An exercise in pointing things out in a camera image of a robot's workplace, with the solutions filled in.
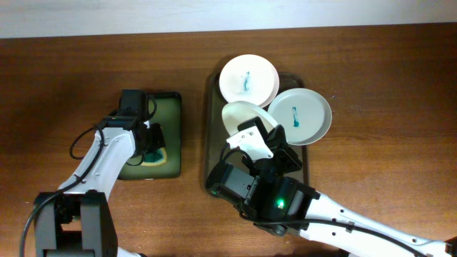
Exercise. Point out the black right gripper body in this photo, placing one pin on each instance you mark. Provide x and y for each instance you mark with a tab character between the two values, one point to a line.
283	160

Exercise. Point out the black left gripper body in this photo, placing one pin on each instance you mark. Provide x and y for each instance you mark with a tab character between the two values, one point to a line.
156	139

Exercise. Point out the green and yellow sponge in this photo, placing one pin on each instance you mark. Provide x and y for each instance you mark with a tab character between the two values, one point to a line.
155	158

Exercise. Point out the pale green plate with stain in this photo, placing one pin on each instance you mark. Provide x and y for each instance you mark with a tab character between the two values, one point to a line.
305	115

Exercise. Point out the white plate with stain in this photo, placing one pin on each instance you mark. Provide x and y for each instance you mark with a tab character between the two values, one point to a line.
235	113

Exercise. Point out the pink plate with stain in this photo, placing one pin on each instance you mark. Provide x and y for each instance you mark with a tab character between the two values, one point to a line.
250	78

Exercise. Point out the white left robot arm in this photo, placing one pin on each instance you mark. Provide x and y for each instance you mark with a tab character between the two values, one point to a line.
75	220

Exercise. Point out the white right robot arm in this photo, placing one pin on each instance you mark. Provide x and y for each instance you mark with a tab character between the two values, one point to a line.
252	177

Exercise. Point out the small black water tray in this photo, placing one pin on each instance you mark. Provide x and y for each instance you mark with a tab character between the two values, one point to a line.
167	107

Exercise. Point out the large dark serving tray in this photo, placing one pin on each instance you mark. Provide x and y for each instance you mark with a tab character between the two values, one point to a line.
216	133

